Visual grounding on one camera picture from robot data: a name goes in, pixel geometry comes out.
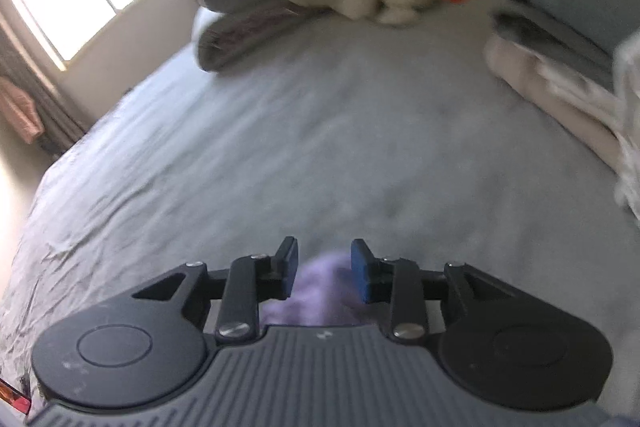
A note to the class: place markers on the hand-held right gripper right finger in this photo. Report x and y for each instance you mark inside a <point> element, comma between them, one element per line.
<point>364,269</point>

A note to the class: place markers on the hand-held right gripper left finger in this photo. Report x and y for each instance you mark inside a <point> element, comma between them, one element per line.
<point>289,267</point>

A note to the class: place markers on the purple pants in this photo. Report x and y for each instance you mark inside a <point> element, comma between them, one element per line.
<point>325,292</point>

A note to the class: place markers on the grey bed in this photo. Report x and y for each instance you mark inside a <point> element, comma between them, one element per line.
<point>325,147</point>

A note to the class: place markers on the folded pale grey quilt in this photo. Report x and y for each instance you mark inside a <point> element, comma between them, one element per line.
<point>250,37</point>

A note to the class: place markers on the grey curtain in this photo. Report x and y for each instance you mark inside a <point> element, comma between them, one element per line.
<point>45,107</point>

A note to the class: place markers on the smartphone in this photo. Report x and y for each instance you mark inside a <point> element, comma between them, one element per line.
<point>12,397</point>

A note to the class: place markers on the pink hanging towel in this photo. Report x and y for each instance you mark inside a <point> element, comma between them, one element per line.
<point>22,109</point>

